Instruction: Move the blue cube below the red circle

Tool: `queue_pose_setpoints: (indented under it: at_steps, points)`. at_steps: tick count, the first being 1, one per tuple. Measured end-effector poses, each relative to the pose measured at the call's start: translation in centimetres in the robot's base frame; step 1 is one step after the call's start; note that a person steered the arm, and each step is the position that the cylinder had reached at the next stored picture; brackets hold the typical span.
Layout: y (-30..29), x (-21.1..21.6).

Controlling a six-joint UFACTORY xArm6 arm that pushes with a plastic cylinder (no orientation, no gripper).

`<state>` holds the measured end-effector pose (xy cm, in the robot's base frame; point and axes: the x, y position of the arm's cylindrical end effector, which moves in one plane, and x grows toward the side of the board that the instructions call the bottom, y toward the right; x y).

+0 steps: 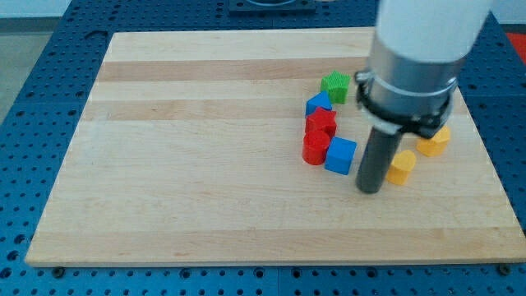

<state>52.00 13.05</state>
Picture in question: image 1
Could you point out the blue cube block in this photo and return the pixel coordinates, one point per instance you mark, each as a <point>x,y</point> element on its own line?
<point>339,156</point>

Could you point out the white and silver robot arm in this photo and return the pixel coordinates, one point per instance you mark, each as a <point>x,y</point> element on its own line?
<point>417,52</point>

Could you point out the red cylinder block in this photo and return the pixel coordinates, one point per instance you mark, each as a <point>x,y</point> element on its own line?
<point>314,147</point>

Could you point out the red star block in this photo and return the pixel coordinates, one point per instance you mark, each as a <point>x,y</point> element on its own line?
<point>322,120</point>

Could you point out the light wooden board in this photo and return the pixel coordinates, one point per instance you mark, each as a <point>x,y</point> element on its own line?
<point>188,152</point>

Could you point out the blue triangle block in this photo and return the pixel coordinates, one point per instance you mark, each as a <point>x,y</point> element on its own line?
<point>321,100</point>

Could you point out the green star block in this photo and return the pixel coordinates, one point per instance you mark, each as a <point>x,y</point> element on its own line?
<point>336,85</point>

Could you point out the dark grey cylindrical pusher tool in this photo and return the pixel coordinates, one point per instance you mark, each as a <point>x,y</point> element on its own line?
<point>377,157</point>

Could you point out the yellow heart block near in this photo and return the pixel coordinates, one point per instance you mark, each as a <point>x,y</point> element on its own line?
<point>401,167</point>

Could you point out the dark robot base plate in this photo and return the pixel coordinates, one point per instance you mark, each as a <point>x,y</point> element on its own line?
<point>270,6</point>

